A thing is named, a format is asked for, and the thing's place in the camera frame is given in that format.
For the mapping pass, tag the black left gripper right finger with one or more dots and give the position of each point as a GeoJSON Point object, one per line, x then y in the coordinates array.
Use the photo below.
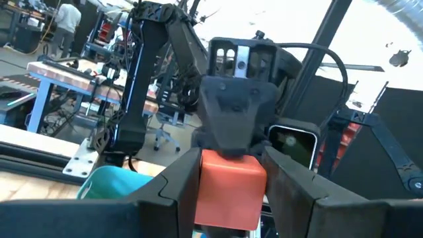
{"type": "Point", "coordinates": [330, 218]}

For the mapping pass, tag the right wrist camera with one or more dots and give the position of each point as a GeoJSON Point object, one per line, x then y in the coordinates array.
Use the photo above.
{"type": "Point", "coordinates": [292, 145]}

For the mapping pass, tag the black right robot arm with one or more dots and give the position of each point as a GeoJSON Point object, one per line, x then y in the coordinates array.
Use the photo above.
{"type": "Point", "coordinates": [135, 99]}

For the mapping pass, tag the workbench with blue legs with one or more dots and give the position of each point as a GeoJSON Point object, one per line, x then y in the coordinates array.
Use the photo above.
{"type": "Point", "coordinates": [59, 74]}

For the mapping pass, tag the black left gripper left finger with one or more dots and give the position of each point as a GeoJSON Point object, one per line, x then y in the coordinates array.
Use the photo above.
{"type": "Point", "coordinates": [99, 219]}

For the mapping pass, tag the computer tower with coloured lights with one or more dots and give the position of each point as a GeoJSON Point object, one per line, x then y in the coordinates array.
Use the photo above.
{"type": "Point", "coordinates": [16, 112]}

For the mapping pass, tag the person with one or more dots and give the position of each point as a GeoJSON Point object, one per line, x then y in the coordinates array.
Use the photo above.
{"type": "Point", "coordinates": [67, 20]}

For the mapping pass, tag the red machine part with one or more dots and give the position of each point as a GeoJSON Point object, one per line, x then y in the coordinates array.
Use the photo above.
{"type": "Point", "coordinates": [352, 132]}

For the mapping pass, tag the office chair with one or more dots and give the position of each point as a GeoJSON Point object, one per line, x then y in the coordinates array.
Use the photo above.
{"type": "Point", "coordinates": [162, 132]}

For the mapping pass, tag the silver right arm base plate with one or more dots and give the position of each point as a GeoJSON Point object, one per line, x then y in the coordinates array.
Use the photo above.
{"type": "Point", "coordinates": [81, 162]}

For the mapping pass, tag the black hanging object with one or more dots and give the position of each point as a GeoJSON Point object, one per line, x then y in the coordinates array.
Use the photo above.
{"type": "Point", "coordinates": [400, 59]}

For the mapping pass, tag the black upright frame beam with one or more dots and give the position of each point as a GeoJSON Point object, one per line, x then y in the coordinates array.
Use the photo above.
{"type": "Point", "coordinates": [324, 43]}

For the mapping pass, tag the teal plastic bin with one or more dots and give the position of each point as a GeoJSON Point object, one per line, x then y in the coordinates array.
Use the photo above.
{"type": "Point", "coordinates": [112, 183]}

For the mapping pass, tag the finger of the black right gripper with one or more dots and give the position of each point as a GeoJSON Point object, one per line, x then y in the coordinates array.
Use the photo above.
{"type": "Point", "coordinates": [236, 112]}

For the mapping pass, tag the long orange-red block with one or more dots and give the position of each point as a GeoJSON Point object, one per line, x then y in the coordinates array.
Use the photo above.
{"type": "Point", "coordinates": [231, 191]}

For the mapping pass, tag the black aluminium table frame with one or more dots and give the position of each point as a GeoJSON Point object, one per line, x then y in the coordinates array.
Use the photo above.
{"type": "Point", "coordinates": [33, 162]}

